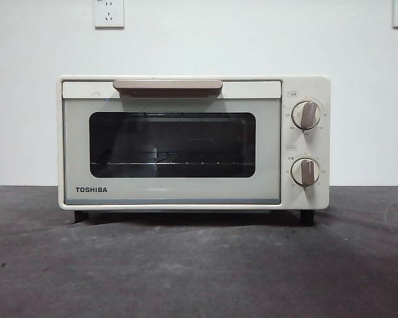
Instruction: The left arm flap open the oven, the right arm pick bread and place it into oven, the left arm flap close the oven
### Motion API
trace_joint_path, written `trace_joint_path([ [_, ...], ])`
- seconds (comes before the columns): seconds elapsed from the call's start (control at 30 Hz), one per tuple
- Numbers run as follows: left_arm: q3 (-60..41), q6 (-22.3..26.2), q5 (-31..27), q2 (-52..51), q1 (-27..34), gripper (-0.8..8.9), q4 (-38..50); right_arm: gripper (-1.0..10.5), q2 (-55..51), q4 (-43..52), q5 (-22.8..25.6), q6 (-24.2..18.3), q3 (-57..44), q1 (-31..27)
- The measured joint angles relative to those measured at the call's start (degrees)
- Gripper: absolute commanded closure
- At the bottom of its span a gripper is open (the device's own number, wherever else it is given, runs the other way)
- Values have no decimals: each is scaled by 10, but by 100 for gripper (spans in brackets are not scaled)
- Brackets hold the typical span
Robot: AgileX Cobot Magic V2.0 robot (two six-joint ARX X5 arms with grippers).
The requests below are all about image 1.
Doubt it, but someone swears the cream temperature knob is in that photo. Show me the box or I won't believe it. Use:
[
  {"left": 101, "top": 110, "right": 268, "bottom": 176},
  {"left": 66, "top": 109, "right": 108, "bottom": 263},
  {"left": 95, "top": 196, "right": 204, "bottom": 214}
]
[{"left": 291, "top": 101, "right": 322, "bottom": 131}]

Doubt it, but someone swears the glass oven door with handle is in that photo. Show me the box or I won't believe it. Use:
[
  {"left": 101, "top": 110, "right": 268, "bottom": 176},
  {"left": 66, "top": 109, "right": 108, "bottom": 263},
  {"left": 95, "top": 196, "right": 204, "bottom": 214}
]
[{"left": 62, "top": 79, "right": 283, "bottom": 205}]

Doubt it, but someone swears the cream Toshiba toaster oven body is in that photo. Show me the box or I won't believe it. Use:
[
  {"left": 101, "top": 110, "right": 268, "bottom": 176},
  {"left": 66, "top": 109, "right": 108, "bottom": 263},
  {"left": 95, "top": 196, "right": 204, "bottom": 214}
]
[{"left": 56, "top": 74, "right": 332, "bottom": 227}]

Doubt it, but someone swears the metal wire oven rack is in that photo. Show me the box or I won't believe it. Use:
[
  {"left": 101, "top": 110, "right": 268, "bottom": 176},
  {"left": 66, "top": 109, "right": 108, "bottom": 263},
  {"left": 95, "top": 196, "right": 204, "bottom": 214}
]
[{"left": 90, "top": 150, "right": 243, "bottom": 167}]

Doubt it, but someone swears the cream timer knob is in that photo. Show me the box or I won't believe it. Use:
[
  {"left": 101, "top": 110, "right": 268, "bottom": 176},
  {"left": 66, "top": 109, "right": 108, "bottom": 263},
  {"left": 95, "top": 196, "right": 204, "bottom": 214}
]
[{"left": 291, "top": 158, "right": 321, "bottom": 187}]

